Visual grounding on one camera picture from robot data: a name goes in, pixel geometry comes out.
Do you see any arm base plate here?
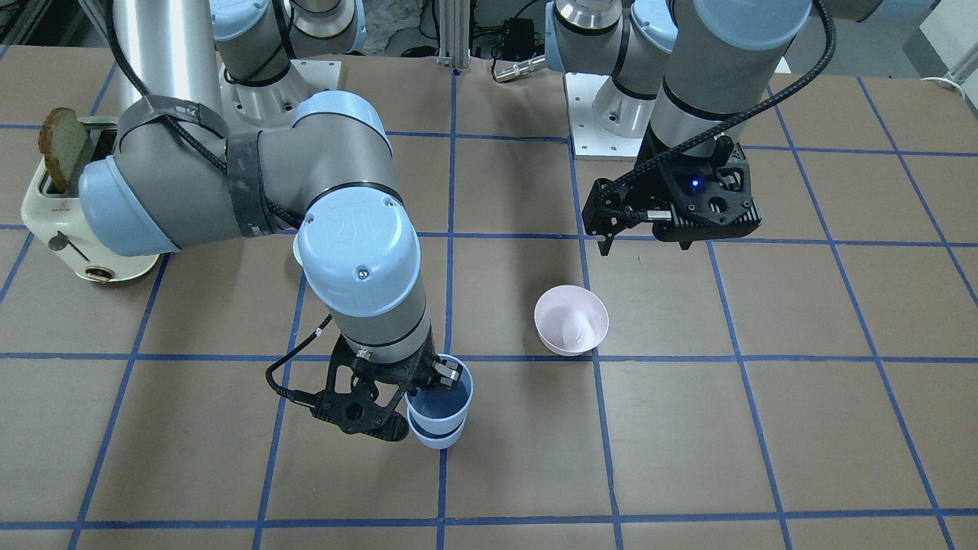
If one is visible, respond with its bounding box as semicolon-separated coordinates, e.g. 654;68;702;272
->
565;73;656;161
218;60;342;131

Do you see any cream white toaster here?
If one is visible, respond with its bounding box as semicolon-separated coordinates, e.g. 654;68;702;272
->
21;116;160;284

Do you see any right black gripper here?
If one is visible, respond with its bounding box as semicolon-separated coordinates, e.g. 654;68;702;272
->
312;338;462;442

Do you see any pink bowl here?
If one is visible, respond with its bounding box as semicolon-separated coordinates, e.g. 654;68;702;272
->
533;285;609;356

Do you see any toast slice in toaster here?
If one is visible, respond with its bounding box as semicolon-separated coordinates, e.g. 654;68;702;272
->
38;107;89;194

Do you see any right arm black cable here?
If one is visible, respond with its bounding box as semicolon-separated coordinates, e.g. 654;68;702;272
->
107;0;337;406

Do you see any blue cup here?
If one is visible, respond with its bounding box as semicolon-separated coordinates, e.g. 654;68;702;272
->
406;415;467;450
406;353;474;436

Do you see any mint green bowl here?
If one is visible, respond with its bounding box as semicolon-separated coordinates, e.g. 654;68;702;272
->
291;236;303;266

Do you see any black corrugated cable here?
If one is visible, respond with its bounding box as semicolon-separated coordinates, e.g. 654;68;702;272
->
592;0;837;222

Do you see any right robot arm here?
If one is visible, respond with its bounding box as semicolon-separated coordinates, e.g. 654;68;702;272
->
79;1;461;442

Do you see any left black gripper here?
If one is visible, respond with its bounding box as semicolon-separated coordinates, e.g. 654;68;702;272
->
582;134;763;257

